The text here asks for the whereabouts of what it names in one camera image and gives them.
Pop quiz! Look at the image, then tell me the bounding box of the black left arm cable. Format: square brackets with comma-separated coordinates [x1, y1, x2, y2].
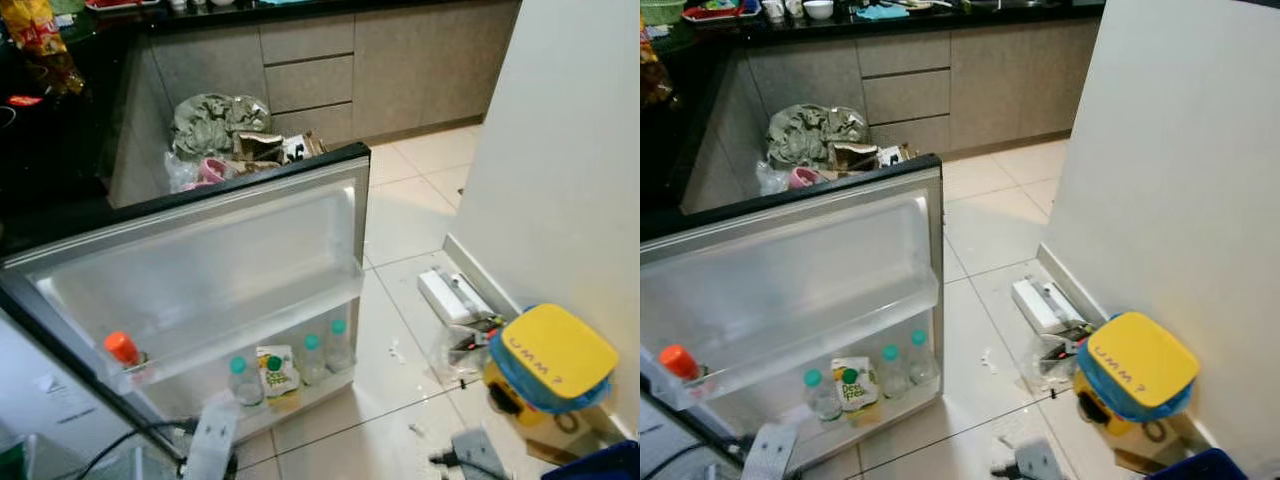
[75, 420, 201, 480]
[640, 440, 747, 480]

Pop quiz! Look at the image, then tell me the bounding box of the green plastic basket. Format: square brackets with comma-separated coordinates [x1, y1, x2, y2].
[640, 0, 687, 27]

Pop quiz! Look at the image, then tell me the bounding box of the olive green crumpled bag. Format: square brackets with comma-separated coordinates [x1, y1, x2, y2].
[172, 93, 274, 162]
[767, 103, 870, 170]

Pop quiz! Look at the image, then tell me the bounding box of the clear plastic bag with items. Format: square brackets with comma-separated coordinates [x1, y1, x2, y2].
[1025, 325, 1097, 392]
[432, 315, 507, 382]

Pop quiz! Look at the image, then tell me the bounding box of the yellow bin with blue liner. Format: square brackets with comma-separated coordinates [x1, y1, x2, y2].
[483, 303, 622, 432]
[1073, 311, 1202, 437]

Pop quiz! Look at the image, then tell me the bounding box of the navy blue basket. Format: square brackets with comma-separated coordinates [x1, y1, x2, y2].
[1145, 448, 1252, 480]
[540, 440, 641, 480]

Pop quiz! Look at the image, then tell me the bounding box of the torn flat cardboard box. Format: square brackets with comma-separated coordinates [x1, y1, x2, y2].
[830, 140, 917, 172]
[235, 130, 327, 167]

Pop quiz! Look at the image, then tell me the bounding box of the grey two-door fridge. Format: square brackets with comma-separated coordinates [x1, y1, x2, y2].
[640, 153, 946, 480]
[0, 142, 373, 480]

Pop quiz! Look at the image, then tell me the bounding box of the teal-capped clear water bottle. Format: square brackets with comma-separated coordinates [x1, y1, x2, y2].
[327, 318, 357, 374]
[878, 345, 909, 400]
[300, 333, 329, 387]
[228, 355, 266, 409]
[907, 328, 939, 387]
[803, 368, 844, 422]

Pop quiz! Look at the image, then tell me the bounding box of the green-capped white drink pouch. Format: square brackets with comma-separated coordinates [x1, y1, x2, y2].
[832, 357, 880, 412]
[256, 345, 302, 400]

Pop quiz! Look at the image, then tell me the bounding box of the clear fridge door shelf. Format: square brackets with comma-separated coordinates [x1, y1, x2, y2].
[25, 185, 366, 393]
[640, 195, 941, 411]

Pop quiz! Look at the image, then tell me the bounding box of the black-topped grey kitchen counter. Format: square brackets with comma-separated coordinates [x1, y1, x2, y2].
[0, 0, 521, 213]
[640, 0, 1106, 217]

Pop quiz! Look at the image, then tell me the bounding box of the red-capped sauce bottle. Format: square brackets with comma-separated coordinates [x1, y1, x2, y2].
[658, 344, 707, 384]
[103, 331, 149, 374]

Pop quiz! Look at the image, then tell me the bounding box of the flat brown cardboard piece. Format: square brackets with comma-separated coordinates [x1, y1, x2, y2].
[1110, 415, 1217, 477]
[520, 400, 633, 467]

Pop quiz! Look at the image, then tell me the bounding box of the white plastic box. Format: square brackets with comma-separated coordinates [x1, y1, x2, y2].
[1012, 277, 1092, 335]
[417, 267, 498, 327]

